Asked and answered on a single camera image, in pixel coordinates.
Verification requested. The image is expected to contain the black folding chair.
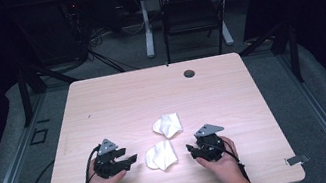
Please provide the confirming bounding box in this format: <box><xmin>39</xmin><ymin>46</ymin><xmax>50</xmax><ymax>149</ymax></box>
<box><xmin>155</xmin><ymin>0</ymin><xmax>243</xmax><ymax>65</ymax></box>

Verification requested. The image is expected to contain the white sock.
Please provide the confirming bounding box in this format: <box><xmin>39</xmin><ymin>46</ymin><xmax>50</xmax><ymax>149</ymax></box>
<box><xmin>150</xmin><ymin>111</ymin><xmax>185</xmax><ymax>142</ymax></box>
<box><xmin>142</xmin><ymin>138</ymin><xmax>180</xmax><ymax>174</ymax></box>

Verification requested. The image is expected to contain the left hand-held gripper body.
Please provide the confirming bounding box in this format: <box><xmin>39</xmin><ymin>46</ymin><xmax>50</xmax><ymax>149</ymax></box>
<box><xmin>89</xmin><ymin>135</ymin><xmax>133</xmax><ymax>181</ymax></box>

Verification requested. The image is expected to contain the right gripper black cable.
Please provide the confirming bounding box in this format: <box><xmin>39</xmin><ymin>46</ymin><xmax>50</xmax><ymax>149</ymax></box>
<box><xmin>221</xmin><ymin>136</ymin><xmax>251</xmax><ymax>183</ymax></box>

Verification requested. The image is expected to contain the bundle of dark floor cables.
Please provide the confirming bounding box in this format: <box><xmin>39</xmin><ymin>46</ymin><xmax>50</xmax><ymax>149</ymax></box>
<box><xmin>58</xmin><ymin>0</ymin><xmax>143</xmax><ymax>82</ymax></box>

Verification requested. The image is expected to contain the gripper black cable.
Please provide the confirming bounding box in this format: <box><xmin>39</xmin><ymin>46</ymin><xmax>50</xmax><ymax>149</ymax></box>
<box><xmin>73</xmin><ymin>144</ymin><xmax>109</xmax><ymax>183</ymax></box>
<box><xmin>221</xmin><ymin>136</ymin><xmax>251</xmax><ymax>183</ymax></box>

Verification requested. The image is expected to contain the person's right hand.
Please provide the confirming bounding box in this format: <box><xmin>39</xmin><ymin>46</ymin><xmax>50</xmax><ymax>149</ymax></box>
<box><xmin>192</xmin><ymin>132</ymin><xmax>247</xmax><ymax>183</ymax></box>

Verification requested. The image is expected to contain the white desk leg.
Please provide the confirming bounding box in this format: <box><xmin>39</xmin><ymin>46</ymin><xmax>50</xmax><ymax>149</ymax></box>
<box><xmin>219</xmin><ymin>19</ymin><xmax>236</xmax><ymax>47</ymax></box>
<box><xmin>137</xmin><ymin>0</ymin><xmax>158</xmax><ymax>60</ymax></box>

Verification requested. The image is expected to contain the grey metal table bracket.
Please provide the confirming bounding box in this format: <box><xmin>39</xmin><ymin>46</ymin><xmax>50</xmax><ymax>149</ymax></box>
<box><xmin>283</xmin><ymin>153</ymin><xmax>311</xmax><ymax>167</ymax></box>

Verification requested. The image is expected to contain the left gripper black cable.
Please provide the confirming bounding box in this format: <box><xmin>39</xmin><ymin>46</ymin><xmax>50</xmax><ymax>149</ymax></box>
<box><xmin>73</xmin><ymin>144</ymin><xmax>109</xmax><ymax>183</ymax></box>

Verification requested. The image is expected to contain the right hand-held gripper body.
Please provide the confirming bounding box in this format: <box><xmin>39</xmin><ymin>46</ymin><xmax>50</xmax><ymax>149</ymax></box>
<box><xmin>193</xmin><ymin>120</ymin><xmax>231</xmax><ymax>164</ymax></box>

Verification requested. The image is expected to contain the black metal frame stand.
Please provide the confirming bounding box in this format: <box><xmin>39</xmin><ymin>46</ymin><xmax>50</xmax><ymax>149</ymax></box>
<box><xmin>12</xmin><ymin>54</ymin><xmax>86</xmax><ymax>128</ymax></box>
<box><xmin>234</xmin><ymin>18</ymin><xmax>306</xmax><ymax>93</ymax></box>

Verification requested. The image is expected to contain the round table cable grommet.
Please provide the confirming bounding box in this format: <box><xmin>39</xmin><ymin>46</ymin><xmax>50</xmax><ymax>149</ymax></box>
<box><xmin>182</xmin><ymin>68</ymin><xmax>197</xmax><ymax>80</ymax></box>

